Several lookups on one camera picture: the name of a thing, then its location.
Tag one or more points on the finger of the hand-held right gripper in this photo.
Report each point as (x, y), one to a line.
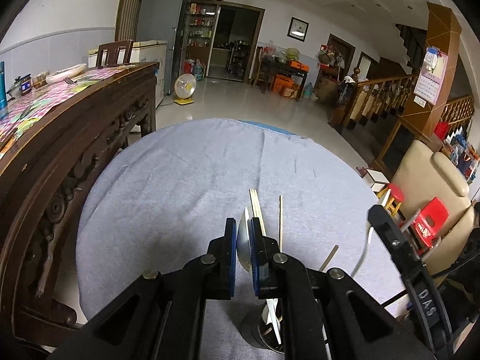
(393, 243)

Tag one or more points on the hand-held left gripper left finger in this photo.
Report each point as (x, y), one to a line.
(230, 255)

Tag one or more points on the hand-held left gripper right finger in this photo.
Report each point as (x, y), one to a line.
(257, 255)

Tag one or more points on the metal utensil holder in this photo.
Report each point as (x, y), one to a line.
(243, 247)

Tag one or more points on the person's right forearm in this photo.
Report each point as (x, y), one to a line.
(467, 288)

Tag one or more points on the red plastic stool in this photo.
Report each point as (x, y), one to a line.
(431, 221)

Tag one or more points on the red and yellow stool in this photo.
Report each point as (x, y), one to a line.
(393, 195)

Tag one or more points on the beige armchair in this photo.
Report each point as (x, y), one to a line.
(423, 172)

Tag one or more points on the grey table cloth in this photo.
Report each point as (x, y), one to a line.
(187, 180)

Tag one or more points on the wooden stair railing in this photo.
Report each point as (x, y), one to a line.
(375, 90)

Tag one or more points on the orange cardboard box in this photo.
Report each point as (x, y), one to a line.
(287, 86)

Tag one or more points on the blue water jug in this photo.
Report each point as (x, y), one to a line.
(308, 90)
(199, 70)

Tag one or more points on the yellow floor fan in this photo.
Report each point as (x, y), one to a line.
(185, 87)

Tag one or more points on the dark carved wooden table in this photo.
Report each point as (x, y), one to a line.
(75, 150)

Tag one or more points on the wooden side table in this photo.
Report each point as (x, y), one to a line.
(273, 65)

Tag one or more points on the flat orange box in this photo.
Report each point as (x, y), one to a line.
(299, 66)

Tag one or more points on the brown wooden door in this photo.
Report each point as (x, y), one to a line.
(341, 54)

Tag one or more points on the white chest freezer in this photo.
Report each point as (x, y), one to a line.
(153, 60)

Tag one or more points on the wooden pillar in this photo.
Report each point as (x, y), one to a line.
(438, 30)

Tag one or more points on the glass display cabinet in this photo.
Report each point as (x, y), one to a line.
(200, 33)

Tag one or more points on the wooden chair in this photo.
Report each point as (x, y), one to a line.
(112, 54)

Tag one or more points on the metal fork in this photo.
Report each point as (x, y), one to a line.
(69, 80)

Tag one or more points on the checkered table cover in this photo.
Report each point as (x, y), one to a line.
(56, 93)

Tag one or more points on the white plate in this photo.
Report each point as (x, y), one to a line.
(65, 73)

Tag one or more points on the grey refrigerator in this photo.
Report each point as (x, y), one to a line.
(157, 18)

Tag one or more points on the blue thermos bottle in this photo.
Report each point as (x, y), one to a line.
(3, 90)

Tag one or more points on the wall calendar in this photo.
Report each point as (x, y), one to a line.
(431, 78)

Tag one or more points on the framed wall picture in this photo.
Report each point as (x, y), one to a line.
(298, 29)

